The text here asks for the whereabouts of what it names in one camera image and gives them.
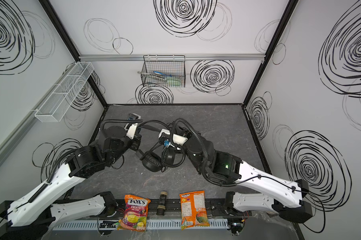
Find black blue headphones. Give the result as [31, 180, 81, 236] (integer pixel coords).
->
[134, 119, 184, 173]

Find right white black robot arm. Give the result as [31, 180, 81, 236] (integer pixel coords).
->
[169, 118, 316, 224]

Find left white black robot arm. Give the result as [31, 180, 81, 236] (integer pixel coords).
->
[0, 114, 142, 240]

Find small dark bottle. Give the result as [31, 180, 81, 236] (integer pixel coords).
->
[156, 191, 167, 216]

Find Fox's fruits candy bag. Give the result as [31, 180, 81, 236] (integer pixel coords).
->
[118, 195, 151, 232]

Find orange snack bag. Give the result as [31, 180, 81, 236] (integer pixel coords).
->
[179, 191, 210, 230]

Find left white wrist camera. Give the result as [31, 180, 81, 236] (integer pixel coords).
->
[124, 113, 141, 140]

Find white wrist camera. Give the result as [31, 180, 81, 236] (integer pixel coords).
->
[158, 129, 188, 147]
[124, 113, 141, 140]

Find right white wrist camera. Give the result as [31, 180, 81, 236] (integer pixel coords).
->
[158, 129, 188, 147]

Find black wire wall basket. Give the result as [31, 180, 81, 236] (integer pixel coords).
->
[137, 55, 186, 88]

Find white wire wall shelf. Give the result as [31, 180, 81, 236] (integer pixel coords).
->
[34, 62, 94, 123]

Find white slotted cable duct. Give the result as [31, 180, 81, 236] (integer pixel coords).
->
[52, 219, 229, 231]

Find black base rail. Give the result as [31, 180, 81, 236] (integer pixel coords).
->
[55, 197, 253, 218]

